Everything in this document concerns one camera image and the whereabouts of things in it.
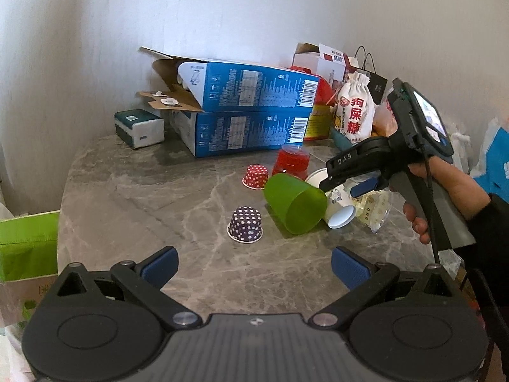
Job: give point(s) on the upper blue cardboard box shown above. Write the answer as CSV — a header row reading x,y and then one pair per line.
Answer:
x,y
203,85

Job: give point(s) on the red polka dot cupcake cup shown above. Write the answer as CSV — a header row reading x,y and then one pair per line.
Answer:
x,y
255,177

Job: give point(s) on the lower blue cardboard box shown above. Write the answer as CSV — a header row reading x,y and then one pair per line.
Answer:
x,y
218,133

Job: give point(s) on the green white tissue pack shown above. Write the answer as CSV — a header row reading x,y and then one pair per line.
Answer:
x,y
139,128

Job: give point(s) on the snack-filled plastic bag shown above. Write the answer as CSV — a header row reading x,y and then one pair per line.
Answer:
x,y
384,122

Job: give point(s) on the purple polka dot cupcake cup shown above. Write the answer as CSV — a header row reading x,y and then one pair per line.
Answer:
x,y
245,225

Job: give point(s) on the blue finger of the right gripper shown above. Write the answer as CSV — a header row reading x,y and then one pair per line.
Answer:
x,y
364,157
373,184

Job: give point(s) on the clear plastic bag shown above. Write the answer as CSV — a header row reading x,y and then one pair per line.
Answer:
x,y
461,143

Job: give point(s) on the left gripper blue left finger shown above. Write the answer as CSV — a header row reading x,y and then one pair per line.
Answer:
x,y
142,283

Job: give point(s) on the white floral paper cup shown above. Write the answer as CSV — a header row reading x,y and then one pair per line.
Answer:
x,y
341,209

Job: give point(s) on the blue cardboard box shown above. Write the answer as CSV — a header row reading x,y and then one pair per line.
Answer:
x,y
203,85
218,133

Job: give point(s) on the red translucent plastic cup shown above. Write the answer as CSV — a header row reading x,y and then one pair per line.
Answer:
x,y
293,160

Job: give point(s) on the green plastic cup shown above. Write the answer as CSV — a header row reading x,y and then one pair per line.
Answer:
x,y
298,205

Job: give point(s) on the red yellow box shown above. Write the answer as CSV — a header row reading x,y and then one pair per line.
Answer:
x,y
320,119

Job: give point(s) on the teal bowl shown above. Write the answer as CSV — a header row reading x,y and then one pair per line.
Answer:
x,y
341,142

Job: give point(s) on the clear plastic measuring cup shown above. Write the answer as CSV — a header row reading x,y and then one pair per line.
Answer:
x,y
373,207

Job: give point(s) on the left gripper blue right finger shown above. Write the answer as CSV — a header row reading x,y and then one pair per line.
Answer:
x,y
366,282

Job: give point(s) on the black paper gift bag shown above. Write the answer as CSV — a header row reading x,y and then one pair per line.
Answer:
x,y
365,64

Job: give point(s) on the white drawstring candy bag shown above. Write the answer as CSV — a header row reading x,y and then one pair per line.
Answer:
x,y
355,110

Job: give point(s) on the white red carton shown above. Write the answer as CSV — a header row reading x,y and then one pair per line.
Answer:
x,y
329,63

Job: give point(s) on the blue white shopping bag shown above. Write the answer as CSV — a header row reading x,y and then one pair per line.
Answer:
x,y
491,171

